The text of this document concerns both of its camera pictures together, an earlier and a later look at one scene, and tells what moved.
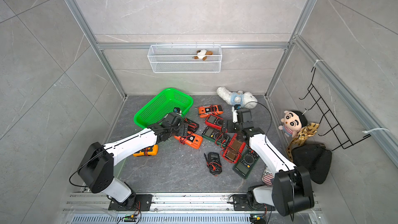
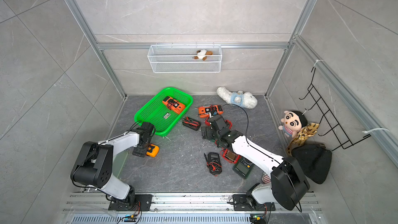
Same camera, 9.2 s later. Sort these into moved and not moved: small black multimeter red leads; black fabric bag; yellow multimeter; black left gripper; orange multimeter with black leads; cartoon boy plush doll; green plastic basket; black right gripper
Moved: orange multimeter with black leads; black right gripper; black left gripper
Not moved: green plastic basket; small black multimeter red leads; yellow multimeter; cartoon boy plush doll; black fabric bag
